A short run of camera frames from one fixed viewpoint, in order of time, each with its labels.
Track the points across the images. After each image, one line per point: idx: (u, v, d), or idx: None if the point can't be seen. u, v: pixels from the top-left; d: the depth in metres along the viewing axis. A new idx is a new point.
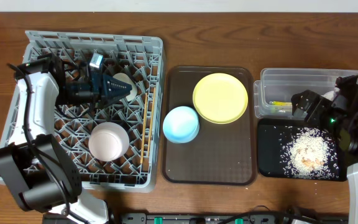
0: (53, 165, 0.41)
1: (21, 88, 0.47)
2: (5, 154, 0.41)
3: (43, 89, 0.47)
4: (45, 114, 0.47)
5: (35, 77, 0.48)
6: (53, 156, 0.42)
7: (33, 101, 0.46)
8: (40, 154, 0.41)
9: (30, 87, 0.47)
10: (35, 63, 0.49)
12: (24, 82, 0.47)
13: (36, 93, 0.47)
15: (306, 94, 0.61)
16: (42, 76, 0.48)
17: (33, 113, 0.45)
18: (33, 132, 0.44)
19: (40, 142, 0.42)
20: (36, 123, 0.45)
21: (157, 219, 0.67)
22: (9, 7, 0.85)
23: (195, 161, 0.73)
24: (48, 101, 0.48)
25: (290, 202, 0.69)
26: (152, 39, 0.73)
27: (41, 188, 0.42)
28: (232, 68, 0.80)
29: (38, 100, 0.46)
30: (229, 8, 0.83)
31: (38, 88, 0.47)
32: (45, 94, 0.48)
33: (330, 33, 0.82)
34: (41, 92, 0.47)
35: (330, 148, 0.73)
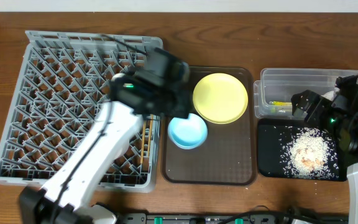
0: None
1: (101, 116, 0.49)
2: (33, 198, 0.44)
3: (111, 143, 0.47)
4: (100, 168, 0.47)
5: (116, 117, 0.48)
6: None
7: (97, 150, 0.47)
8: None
9: (105, 129, 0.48)
10: (137, 89, 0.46)
12: (107, 112, 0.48)
13: (110, 134, 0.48)
15: (306, 94, 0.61)
16: (127, 120, 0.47)
17: (89, 166, 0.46)
18: (90, 170, 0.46)
19: (65, 210, 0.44)
20: (81, 178, 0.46)
21: (157, 219, 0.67)
22: (9, 7, 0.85)
23: (195, 162, 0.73)
24: (118, 145, 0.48)
25: (290, 202, 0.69)
26: (152, 39, 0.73)
27: None
28: (232, 68, 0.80)
29: (102, 149, 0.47)
30: (229, 8, 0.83)
31: (110, 135, 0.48)
32: (113, 147, 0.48)
33: (330, 33, 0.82)
34: (115, 135, 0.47)
35: (330, 148, 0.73)
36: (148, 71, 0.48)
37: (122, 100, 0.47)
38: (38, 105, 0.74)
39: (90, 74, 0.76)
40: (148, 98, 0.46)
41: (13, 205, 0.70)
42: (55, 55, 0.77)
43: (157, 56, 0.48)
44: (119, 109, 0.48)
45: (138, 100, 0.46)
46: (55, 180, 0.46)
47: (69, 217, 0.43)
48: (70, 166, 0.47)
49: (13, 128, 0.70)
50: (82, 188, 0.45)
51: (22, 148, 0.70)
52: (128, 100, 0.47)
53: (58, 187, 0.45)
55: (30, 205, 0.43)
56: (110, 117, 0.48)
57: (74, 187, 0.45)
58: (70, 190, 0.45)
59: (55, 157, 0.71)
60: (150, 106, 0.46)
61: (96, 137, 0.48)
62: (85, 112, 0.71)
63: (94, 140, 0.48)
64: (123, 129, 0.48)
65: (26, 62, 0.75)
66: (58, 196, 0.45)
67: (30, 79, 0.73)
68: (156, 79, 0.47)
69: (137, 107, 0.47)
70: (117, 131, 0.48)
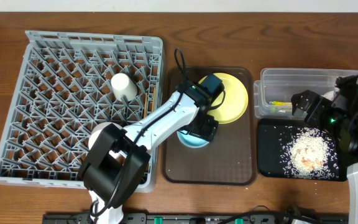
0: (126, 176, 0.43)
1: (172, 98, 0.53)
2: (114, 134, 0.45)
3: (179, 118, 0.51)
4: (165, 134, 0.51)
5: (184, 102, 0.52)
6: (132, 173, 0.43)
7: (166, 121, 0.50)
8: (129, 160, 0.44)
9: (176, 106, 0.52)
10: (199, 91, 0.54)
12: (178, 96, 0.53)
13: (177, 111, 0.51)
15: (306, 94, 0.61)
16: (191, 106, 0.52)
17: (161, 126, 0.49)
18: (158, 130, 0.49)
19: (139, 150, 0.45)
20: (153, 132, 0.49)
21: (157, 219, 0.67)
22: (9, 7, 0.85)
23: (194, 162, 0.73)
24: (179, 123, 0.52)
25: (290, 202, 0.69)
26: (152, 40, 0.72)
27: (102, 178, 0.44)
28: (232, 68, 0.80)
29: (171, 121, 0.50)
30: (229, 8, 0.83)
31: (179, 112, 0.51)
32: (178, 122, 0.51)
33: (330, 33, 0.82)
34: (180, 114, 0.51)
35: (330, 148, 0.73)
36: (204, 88, 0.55)
37: (187, 96, 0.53)
38: (38, 105, 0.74)
39: (90, 74, 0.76)
40: (204, 101, 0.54)
41: (13, 205, 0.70)
42: (56, 55, 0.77)
43: (214, 78, 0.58)
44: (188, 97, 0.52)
45: (199, 98, 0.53)
46: (132, 127, 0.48)
47: (143, 156, 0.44)
48: (145, 121, 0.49)
49: (13, 128, 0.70)
50: (151, 140, 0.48)
51: (22, 148, 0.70)
52: (191, 98, 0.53)
53: (135, 132, 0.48)
55: (107, 139, 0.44)
56: (180, 99, 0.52)
57: (147, 137, 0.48)
58: (144, 139, 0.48)
59: (55, 157, 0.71)
60: (202, 108, 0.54)
61: (166, 109, 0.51)
62: (85, 112, 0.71)
63: (165, 111, 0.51)
64: (188, 111, 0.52)
65: (26, 61, 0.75)
66: (134, 139, 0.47)
67: (30, 79, 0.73)
68: (212, 92, 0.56)
69: (197, 104, 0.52)
70: (184, 111, 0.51)
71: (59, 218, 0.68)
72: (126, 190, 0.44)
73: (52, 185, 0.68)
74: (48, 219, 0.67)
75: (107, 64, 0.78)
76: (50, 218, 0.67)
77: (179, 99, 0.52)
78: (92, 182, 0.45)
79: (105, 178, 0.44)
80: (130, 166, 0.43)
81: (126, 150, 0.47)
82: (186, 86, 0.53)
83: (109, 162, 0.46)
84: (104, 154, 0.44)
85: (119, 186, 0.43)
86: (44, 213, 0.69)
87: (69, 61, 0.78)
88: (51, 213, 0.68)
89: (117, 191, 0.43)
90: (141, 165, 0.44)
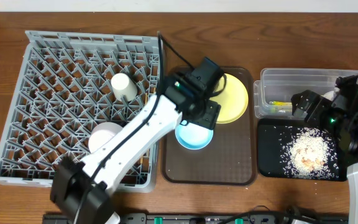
0: (83, 211, 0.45)
1: (146, 106, 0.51)
2: (69, 172, 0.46)
3: (152, 132, 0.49)
4: (136, 154, 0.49)
5: (161, 109, 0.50)
6: (89, 211, 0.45)
7: (139, 135, 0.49)
8: (84, 198, 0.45)
9: (150, 118, 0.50)
10: (184, 89, 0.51)
12: (152, 103, 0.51)
13: (150, 124, 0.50)
15: (306, 94, 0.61)
16: (169, 114, 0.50)
17: (127, 150, 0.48)
18: (124, 155, 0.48)
19: (96, 188, 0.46)
20: (117, 160, 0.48)
21: (157, 219, 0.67)
22: (9, 7, 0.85)
23: (195, 162, 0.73)
24: (156, 135, 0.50)
25: (290, 202, 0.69)
26: (152, 40, 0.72)
27: (67, 211, 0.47)
28: (232, 68, 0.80)
29: (143, 137, 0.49)
30: (229, 8, 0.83)
31: (154, 125, 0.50)
32: (155, 134, 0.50)
33: (330, 33, 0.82)
34: (155, 126, 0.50)
35: (330, 148, 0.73)
36: (196, 78, 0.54)
37: (167, 97, 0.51)
38: (38, 105, 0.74)
39: (90, 74, 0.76)
40: (192, 100, 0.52)
41: (14, 205, 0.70)
42: (56, 55, 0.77)
43: (210, 61, 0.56)
44: (164, 102, 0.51)
45: (185, 96, 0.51)
46: (91, 158, 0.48)
47: (99, 195, 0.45)
48: (110, 145, 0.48)
49: (13, 128, 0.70)
50: (115, 173, 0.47)
51: (22, 148, 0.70)
52: (173, 98, 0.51)
53: (96, 164, 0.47)
55: (65, 176, 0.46)
56: (155, 109, 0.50)
57: (109, 168, 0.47)
58: (105, 170, 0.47)
59: (55, 157, 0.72)
60: (192, 106, 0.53)
61: (137, 126, 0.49)
62: (85, 112, 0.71)
63: (138, 126, 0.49)
64: (163, 122, 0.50)
65: (26, 61, 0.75)
66: (92, 174, 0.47)
67: (30, 79, 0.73)
68: (204, 83, 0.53)
69: (180, 105, 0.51)
70: (159, 123, 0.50)
71: (59, 218, 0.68)
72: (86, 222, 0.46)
73: None
74: (47, 219, 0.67)
75: (107, 64, 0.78)
76: (50, 218, 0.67)
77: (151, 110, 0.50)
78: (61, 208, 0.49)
79: (69, 211, 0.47)
80: (87, 205, 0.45)
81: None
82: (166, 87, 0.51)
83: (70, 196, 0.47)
84: (64, 188, 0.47)
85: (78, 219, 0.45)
86: (43, 213, 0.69)
87: (69, 61, 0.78)
88: (51, 213, 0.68)
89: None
90: (98, 205, 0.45)
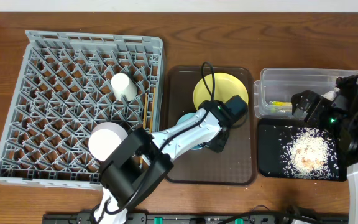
0: (147, 181, 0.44)
1: (197, 114, 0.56)
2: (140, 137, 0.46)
3: (202, 134, 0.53)
4: (185, 149, 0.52)
5: (209, 119, 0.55)
6: (153, 178, 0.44)
7: (192, 134, 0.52)
8: (153, 165, 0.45)
9: (201, 122, 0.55)
10: (223, 112, 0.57)
12: (204, 113, 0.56)
13: (201, 128, 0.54)
15: (306, 94, 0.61)
16: (215, 125, 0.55)
17: (186, 139, 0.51)
18: (182, 142, 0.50)
19: (163, 158, 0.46)
20: (178, 142, 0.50)
21: (157, 219, 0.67)
22: (9, 7, 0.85)
23: (195, 162, 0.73)
24: (199, 140, 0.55)
25: (290, 202, 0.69)
26: (152, 40, 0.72)
27: (122, 179, 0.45)
28: (232, 68, 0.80)
29: (196, 135, 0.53)
30: (229, 7, 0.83)
31: (204, 129, 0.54)
32: (200, 138, 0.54)
33: (330, 33, 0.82)
34: (204, 131, 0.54)
35: (330, 148, 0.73)
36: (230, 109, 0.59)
37: (211, 113, 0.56)
38: (38, 105, 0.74)
39: (90, 74, 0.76)
40: (226, 122, 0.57)
41: (14, 205, 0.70)
42: (56, 55, 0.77)
43: (239, 100, 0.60)
44: (214, 114, 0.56)
45: (222, 118, 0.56)
46: (160, 133, 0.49)
47: (167, 164, 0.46)
48: (172, 129, 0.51)
49: (13, 128, 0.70)
50: (176, 153, 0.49)
51: (22, 148, 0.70)
52: (217, 116, 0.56)
53: (161, 139, 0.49)
55: (135, 141, 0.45)
56: (206, 117, 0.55)
57: (172, 147, 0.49)
58: (170, 146, 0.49)
59: (55, 157, 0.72)
60: (224, 129, 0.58)
61: (191, 126, 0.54)
62: (85, 112, 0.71)
63: (191, 125, 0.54)
64: (212, 129, 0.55)
65: (26, 61, 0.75)
66: (161, 146, 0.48)
67: (30, 79, 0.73)
68: (234, 114, 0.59)
69: (220, 123, 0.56)
70: (209, 128, 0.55)
71: (59, 218, 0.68)
72: (143, 194, 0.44)
73: (52, 185, 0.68)
74: (48, 219, 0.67)
75: (107, 64, 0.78)
76: (50, 218, 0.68)
77: (205, 116, 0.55)
78: (110, 180, 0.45)
79: (125, 179, 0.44)
80: (153, 171, 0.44)
81: (149, 155, 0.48)
82: (212, 104, 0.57)
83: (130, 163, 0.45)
84: (130, 153, 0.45)
85: (139, 190, 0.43)
86: (43, 213, 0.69)
87: (69, 61, 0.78)
88: (51, 213, 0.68)
89: (137, 195, 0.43)
90: (163, 173, 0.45)
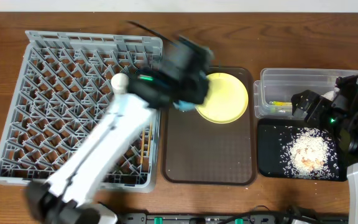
0: None
1: (113, 109, 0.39)
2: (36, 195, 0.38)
3: (118, 136, 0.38)
4: (107, 165, 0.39)
5: (126, 109, 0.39)
6: None
7: (100, 146, 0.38)
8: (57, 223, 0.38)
9: (115, 120, 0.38)
10: (156, 83, 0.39)
12: (117, 106, 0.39)
13: (116, 131, 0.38)
15: (306, 94, 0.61)
16: (143, 114, 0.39)
17: (94, 160, 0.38)
18: (90, 170, 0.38)
19: (69, 207, 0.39)
20: (86, 177, 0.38)
21: (157, 219, 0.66)
22: (9, 7, 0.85)
23: (195, 162, 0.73)
24: (128, 139, 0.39)
25: (290, 202, 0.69)
26: (152, 40, 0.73)
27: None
28: (232, 68, 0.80)
29: (108, 143, 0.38)
30: (229, 8, 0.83)
31: (122, 130, 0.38)
32: (121, 141, 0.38)
33: (330, 33, 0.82)
34: (120, 133, 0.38)
35: (330, 148, 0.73)
36: (165, 66, 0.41)
37: (135, 92, 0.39)
38: (38, 105, 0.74)
39: (90, 74, 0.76)
40: (168, 93, 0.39)
41: (14, 205, 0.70)
42: (55, 55, 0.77)
43: (181, 48, 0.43)
44: (130, 104, 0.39)
45: (151, 94, 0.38)
46: (56, 175, 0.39)
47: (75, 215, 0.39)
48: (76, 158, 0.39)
49: (13, 128, 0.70)
50: (84, 194, 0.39)
51: (22, 148, 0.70)
52: (143, 93, 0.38)
53: (63, 183, 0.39)
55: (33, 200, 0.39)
56: (123, 109, 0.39)
57: (78, 185, 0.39)
58: (71, 190, 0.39)
59: (55, 157, 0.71)
60: (170, 102, 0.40)
61: (94, 137, 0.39)
62: (85, 112, 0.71)
63: (100, 133, 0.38)
64: (132, 125, 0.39)
65: (26, 61, 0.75)
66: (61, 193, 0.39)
67: (30, 79, 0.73)
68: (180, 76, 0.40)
69: (151, 99, 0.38)
70: (128, 127, 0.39)
71: None
72: None
73: None
74: None
75: (107, 64, 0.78)
76: None
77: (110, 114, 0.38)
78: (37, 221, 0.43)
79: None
80: None
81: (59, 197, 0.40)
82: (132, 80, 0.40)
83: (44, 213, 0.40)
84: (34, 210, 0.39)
85: None
86: None
87: (69, 61, 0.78)
88: None
89: None
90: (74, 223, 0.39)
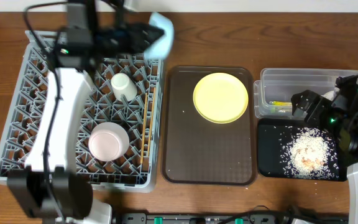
0: (62, 199, 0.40)
1: (51, 84, 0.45)
2: (17, 181, 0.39)
3: (76, 101, 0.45)
4: (70, 127, 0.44)
5: (68, 79, 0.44)
6: (65, 195, 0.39)
7: (61, 115, 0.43)
8: (52, 190, 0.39)
9: (60, 91, 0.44)
10: (73, 51, 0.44)
12: (55, 81, 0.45)
13: (66, 99, 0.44)
15: (306, 94, 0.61)
16: (79, 79, 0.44)
17: (58, 130, 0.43)
18: (58, 138, 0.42)
19: (55, 173, 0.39)
20: (56, 147, 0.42)
21: (157, 219, 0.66)
22: (9, 7, 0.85)
23: (195, 162, 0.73)
24: (79, 100, 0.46)
25: (290, 202, 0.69)
26: None
27: (49, 210, 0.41)
28: (232, 68, 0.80)
29: (69, 110, 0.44)
30: (229, 7, 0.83)
31: (69, 97, 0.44)
32: (77, 104, 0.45)
33: (330, 33, 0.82)
34: (69, 101, 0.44)
35: (330, 148, 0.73)
36: (71, 29, 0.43)
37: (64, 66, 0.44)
38: (38, 104, 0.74)
39: None
40: (86, 58, 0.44)
41: (14, 205, 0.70)
42: None
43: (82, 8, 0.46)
44: (66, 72, 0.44)
45: (79, 60, 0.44)
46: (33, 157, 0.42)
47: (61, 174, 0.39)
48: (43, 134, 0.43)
49: (13, 128, 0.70)
50: (63, 155, 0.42)
51: (22, 148, 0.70)
52: (71, 63, 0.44)
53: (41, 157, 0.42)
55: (20, 188, 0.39)
56: (59, 81, 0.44)
57: (54, 157, 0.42)
58: (51, 158, 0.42)
59: None
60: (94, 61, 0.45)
61: (53, 105, 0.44)
62: (85, 112, 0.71)
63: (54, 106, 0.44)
64: (79, 87, 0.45)
65: (26, 61, 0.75)
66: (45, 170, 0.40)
67: (30, 79, 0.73)
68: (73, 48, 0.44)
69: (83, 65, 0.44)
70: (73, 92, 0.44)
71: None
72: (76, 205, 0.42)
73: None
74: None
75: None
76: None
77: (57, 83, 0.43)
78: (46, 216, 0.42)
79: (51, 208, 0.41)
80: (56, 191, 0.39)
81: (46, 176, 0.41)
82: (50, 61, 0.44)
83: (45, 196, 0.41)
84: (28, 198, 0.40)
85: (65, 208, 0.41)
86: None
87: None
88: None
89: (70, 211, 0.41)
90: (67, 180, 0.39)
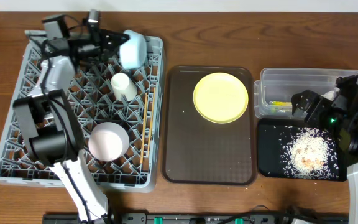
0: (60, 116, 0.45)
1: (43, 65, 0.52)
2: (22, 104, 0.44)
3: (63, 67, 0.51)
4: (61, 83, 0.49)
5: (57, 58, 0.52)
6: (63, 111, 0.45)
7: (53, 73, 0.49)
8: (51, 106, 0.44)
9: (51, 61, 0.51)
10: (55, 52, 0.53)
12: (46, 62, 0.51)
13: (56, 67, 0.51)
15: (306, 94, 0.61)
16: (63, 58, 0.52)
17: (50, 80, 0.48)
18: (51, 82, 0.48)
19: (53, 94, 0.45)
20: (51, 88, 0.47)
21: (157, 219, 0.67)
22: (9, 6, 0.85)
23: (195, 162, 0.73)
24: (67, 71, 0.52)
25: (290, 202, 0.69)
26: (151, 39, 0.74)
27: (50, 141, 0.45)
28: (232, 68, 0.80)
29: (57, 73, 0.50)
30: (229, 7, 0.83)
31: (58, 65, 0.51)
32: (64, 71, 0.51)
33: (330, 33, 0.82)
34: (59, 67, 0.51)
35: (330, 148, 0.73)
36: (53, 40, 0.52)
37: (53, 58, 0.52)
38: None
39: (90, 74, 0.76)
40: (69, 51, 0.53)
41: (15, 205, 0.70)
42: None
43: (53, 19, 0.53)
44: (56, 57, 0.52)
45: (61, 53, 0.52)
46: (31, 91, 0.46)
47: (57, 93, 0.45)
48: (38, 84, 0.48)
49: (13, 128, 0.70)
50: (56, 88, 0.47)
51: (22, 148, 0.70)
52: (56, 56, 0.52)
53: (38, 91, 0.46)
55: (22, 108, 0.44)
56: (53, 60, 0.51)
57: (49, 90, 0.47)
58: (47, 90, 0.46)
59: None
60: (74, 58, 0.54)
61: (46, 70, 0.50)
62: (85, 112, 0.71)
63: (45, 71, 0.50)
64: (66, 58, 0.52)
65: (26, 61, 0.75)
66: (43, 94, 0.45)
67: (30, 79, 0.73)
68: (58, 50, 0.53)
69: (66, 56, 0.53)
70: (61, 61, 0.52)
71: (59, 218, 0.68)
72: (73, 128, 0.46)
73: (52, 185, 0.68)
74: (47, 219, 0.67)
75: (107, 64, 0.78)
76: (50, 218, 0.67)
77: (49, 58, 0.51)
78: (46, 151, 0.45)
79: (51, 138, 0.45)
80: (55, 106, 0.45)
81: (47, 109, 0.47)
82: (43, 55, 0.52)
83: (45, 129, 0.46)
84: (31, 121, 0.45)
85: (64, 130, 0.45)
86: (44, 213, 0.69)
87: None
88: (51, 214, 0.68)
89: (66, 135, 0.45)
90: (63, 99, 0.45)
